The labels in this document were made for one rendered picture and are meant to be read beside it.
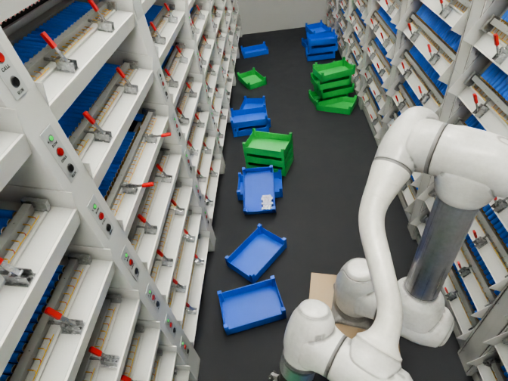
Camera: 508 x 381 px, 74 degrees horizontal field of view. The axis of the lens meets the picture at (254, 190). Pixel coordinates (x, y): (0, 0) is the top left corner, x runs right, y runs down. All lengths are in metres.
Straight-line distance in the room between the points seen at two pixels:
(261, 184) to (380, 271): 1.50
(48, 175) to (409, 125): 0.83
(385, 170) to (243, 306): 1.16
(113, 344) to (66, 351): 0.21
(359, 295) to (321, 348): 0.49
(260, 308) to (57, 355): 1.13
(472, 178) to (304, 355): 0.55
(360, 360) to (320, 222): 1.38
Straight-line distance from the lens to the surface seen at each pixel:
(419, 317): 1.24
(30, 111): 0.76
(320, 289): 1.54
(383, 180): 0.90
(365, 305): 1.30
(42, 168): 0.78
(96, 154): 0.97
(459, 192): 0.94
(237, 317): 1.80
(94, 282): 0.94
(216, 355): 1.75
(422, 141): 0.92
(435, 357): 1.79
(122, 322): 1.08
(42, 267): 0.76
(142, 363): 1.23
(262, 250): 1.99
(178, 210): 1.54
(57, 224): 0.82
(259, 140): 2.51
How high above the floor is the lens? 1.60
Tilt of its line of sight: 43 degrees down
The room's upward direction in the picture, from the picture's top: 10 degrees counter-clockwise
